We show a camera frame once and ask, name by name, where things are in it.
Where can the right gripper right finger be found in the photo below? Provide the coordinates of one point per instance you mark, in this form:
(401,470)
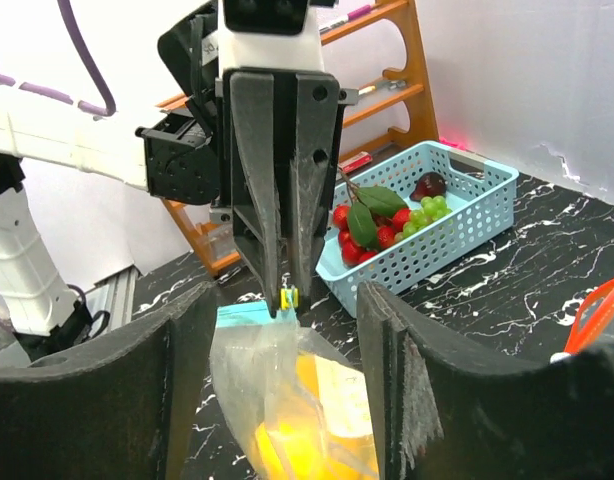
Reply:
(444,406)

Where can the green white marker pen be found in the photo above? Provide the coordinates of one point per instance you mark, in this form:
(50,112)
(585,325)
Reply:
(384,84)

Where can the pink white marker pen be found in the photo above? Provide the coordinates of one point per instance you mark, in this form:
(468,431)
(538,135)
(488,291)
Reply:
(345,18)

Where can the orange wooden rack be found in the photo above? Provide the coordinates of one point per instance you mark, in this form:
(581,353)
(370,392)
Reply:
(307,130)

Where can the green fake grapes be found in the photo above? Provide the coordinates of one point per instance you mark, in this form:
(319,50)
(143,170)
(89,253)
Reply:
(406,222)

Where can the red fake strawberries bunch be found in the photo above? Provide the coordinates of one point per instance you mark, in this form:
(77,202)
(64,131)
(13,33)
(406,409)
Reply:
(366,223)

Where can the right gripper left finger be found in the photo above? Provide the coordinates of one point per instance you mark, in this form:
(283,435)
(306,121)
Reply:
(117,407)

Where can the light blue plastic basket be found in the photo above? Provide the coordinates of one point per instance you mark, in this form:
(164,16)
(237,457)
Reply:
(479,198)

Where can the small red white box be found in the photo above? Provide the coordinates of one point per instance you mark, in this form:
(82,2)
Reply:
(356,162)

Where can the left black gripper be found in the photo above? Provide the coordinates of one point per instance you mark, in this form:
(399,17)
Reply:
(227,135)

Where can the blue zip clear bag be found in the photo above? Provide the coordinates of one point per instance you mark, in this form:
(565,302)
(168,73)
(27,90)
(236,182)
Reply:
(252,354)

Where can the dark red fake plum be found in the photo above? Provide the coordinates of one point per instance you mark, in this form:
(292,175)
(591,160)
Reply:
(430,184)

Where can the red zip clear bag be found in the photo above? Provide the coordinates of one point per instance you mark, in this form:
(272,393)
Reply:
(593,323)

